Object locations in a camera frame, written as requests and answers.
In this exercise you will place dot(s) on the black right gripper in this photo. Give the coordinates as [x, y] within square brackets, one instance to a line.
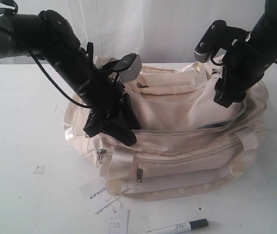
[242, 68]

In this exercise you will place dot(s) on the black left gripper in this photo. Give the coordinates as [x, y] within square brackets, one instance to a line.
[111, 112]

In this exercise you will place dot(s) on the beige fabric duffel bag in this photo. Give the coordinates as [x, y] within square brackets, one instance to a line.
[187, 144]

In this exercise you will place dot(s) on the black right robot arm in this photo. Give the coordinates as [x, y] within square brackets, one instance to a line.
[263, 37]

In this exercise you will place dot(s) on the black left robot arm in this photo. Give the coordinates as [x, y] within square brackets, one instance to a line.
[49, 37]

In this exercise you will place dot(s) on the white marker with black cap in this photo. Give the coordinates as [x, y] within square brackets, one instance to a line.
[180, 228]

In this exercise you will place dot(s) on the white brand hang tag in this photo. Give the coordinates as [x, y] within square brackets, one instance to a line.
[92, 189]

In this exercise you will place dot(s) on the clear plastic scrap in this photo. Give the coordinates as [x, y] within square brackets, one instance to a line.
[39, 170]

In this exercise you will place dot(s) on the white square hang tag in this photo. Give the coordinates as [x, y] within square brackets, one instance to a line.
[115, 219]

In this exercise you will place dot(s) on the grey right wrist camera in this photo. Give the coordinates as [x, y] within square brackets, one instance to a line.
[218, 36]

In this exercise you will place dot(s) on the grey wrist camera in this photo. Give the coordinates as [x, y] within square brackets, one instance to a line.
[133, 70]
[218, 36]

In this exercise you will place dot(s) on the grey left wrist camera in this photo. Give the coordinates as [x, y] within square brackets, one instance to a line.
[133, 70]

